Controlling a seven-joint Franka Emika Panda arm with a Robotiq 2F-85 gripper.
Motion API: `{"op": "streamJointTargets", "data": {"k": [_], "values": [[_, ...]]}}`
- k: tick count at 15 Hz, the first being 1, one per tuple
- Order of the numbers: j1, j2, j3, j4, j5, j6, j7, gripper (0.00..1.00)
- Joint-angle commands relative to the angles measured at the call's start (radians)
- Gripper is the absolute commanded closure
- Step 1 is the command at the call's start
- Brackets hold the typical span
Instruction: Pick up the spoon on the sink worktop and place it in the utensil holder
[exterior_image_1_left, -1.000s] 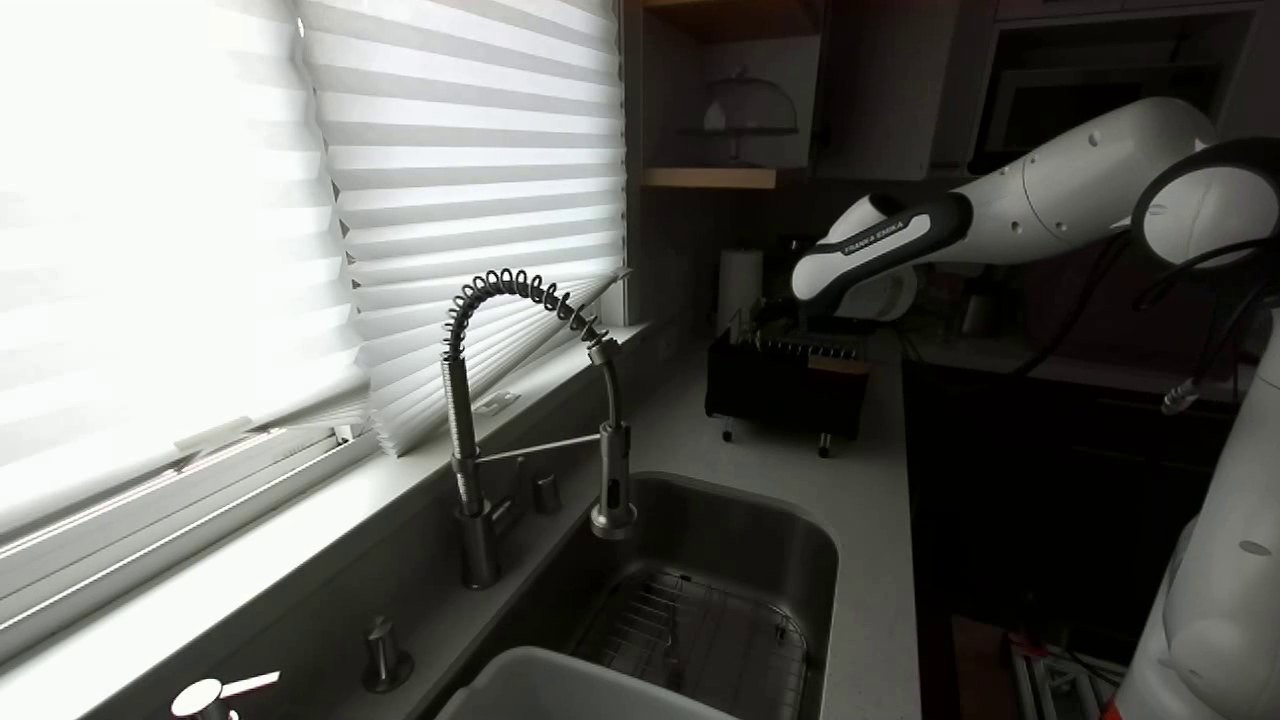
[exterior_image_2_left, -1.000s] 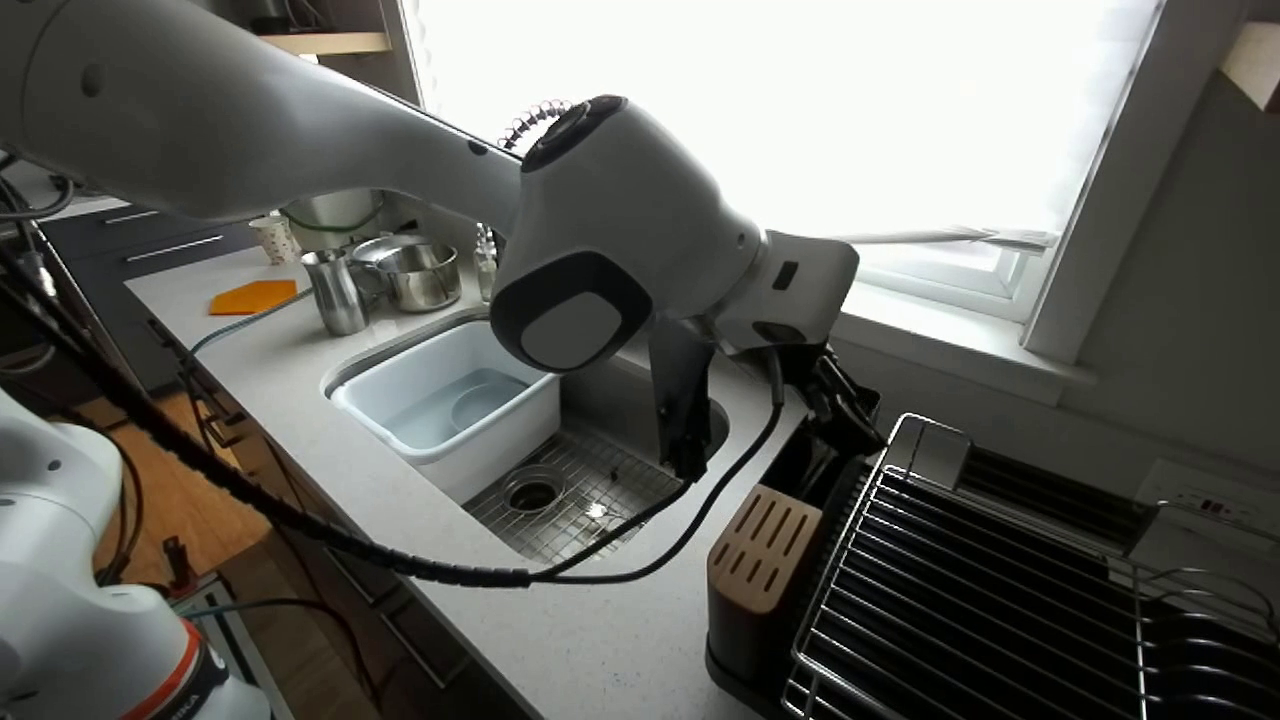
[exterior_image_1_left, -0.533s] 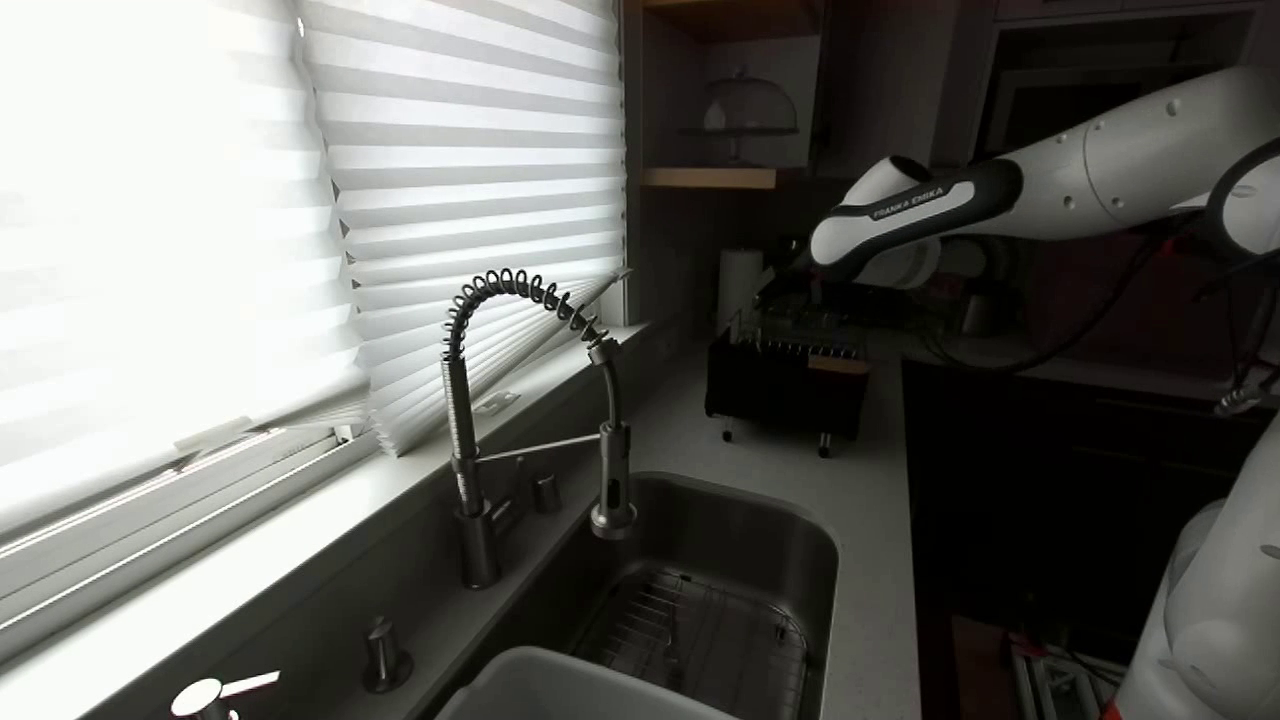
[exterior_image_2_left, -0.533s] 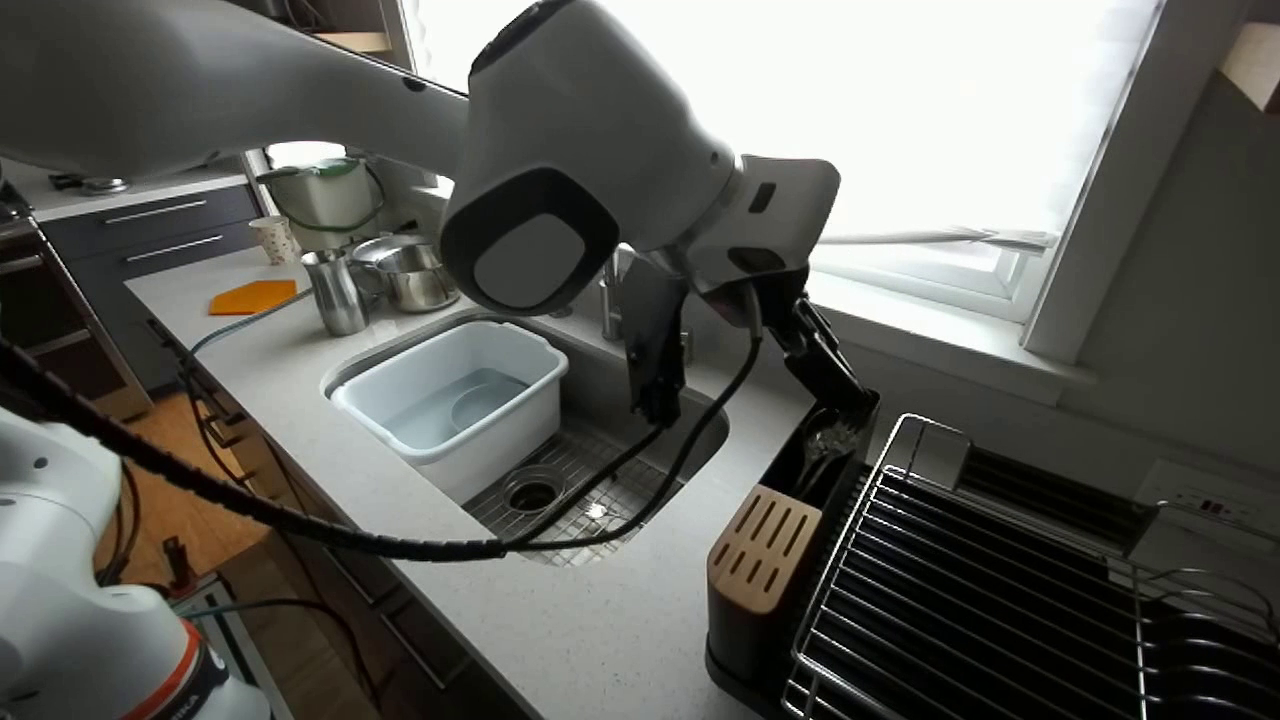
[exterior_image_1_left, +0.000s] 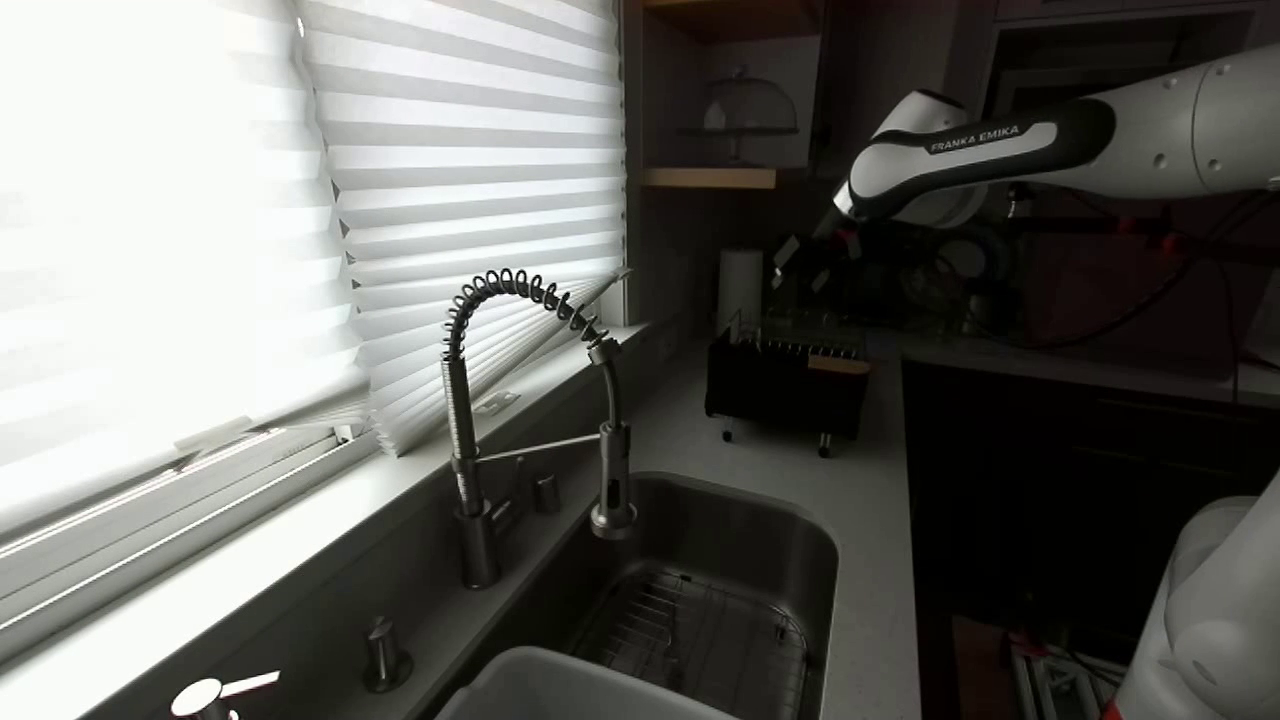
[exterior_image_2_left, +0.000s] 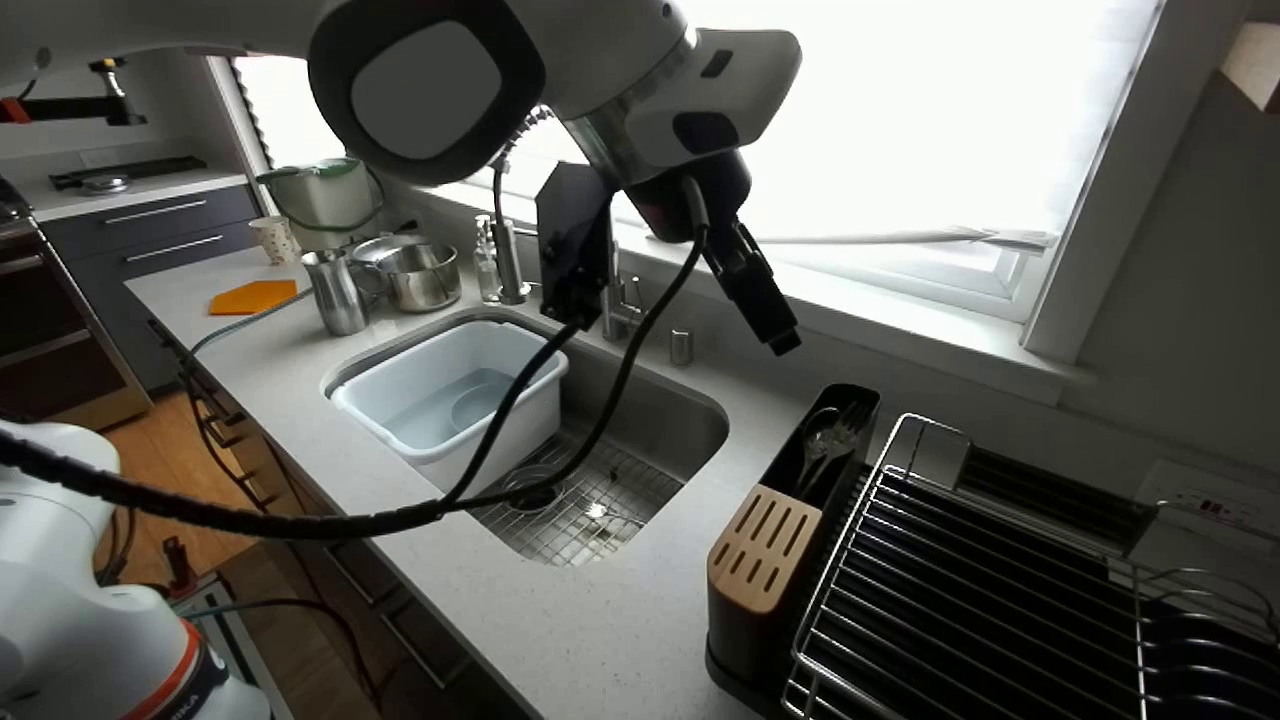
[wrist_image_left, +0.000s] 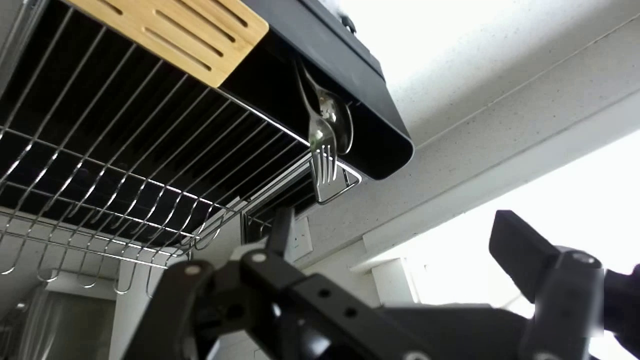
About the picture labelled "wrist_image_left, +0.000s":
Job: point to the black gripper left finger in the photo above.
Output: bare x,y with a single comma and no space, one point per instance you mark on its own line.
280,287

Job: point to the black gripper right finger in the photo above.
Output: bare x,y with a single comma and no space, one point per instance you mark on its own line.
553,293

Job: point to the black utensil holder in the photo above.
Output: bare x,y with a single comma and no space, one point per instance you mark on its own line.
373,93

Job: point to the metal fork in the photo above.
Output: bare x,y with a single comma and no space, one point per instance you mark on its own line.
325,162

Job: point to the grey container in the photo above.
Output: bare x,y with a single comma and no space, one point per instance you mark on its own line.
66,320

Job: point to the bamboo knife block insert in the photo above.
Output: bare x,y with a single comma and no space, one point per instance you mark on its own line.
230,58

